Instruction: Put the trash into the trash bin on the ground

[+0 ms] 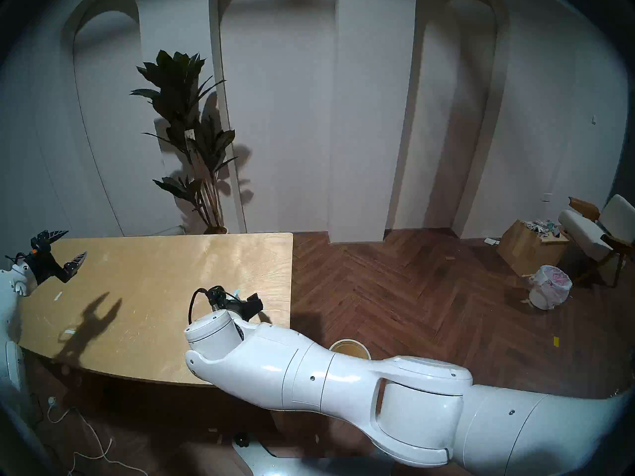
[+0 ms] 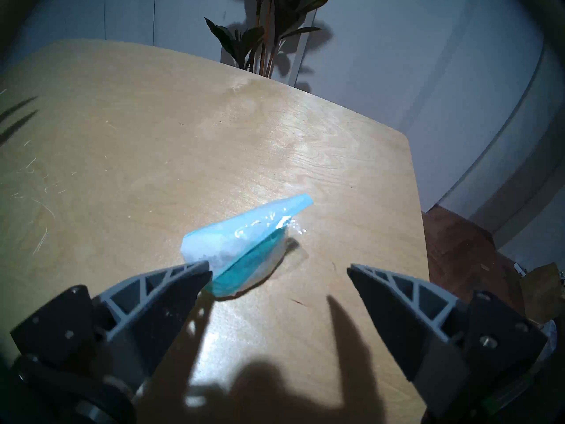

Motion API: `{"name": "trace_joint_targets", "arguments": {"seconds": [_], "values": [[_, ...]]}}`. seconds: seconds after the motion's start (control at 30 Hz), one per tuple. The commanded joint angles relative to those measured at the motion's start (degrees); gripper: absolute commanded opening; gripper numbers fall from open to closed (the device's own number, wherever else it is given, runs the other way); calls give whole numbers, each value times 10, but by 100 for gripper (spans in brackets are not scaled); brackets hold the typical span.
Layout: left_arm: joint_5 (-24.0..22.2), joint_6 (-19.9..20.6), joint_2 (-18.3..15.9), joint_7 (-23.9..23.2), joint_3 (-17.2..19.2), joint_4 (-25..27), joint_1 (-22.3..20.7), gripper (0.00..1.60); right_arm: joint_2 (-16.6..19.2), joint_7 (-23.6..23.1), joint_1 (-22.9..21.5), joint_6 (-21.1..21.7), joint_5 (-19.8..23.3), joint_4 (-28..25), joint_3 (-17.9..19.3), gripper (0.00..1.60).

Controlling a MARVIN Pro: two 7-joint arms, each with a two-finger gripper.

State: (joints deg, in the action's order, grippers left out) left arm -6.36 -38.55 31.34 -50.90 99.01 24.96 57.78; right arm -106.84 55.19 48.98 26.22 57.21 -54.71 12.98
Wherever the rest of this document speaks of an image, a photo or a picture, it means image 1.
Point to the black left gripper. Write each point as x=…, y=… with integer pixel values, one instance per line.
x=43, y=267

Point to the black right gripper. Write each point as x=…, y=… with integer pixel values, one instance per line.
x=238, y=306

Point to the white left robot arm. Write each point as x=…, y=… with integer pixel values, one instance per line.
x=10, y=301

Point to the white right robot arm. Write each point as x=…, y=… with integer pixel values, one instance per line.
x=397, y=400

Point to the cream round trash bin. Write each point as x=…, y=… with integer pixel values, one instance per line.
x=354, y=350

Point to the light plywood table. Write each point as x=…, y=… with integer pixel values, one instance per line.
x=163, y=291

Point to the tall dark green plant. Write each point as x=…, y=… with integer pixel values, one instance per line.
x=183, y=98

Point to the wooden cube side table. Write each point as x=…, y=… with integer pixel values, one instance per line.
x=526, y=249

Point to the white plastic bag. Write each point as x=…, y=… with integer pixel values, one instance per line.
x=549, y=286

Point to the clutter pile of small items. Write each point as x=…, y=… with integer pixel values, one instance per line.
x=540, y=226

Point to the white cushioned wooden armchair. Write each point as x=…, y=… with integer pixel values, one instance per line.
x=585, y=229

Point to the black base plate knob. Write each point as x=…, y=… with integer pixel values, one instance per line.
x=241, y=438

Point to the grey metal robot base plate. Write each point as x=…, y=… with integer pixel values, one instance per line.
x=278, y=462

